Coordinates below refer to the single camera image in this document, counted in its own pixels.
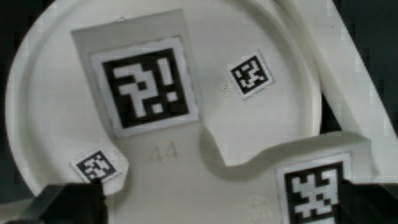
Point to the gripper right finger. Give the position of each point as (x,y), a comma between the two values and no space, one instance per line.
(368,203)

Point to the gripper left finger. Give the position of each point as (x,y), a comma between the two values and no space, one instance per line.
(69,204)

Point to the white cross table base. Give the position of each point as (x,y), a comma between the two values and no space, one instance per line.
(208,103)

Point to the white round table top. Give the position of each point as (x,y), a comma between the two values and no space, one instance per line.
(55,129)

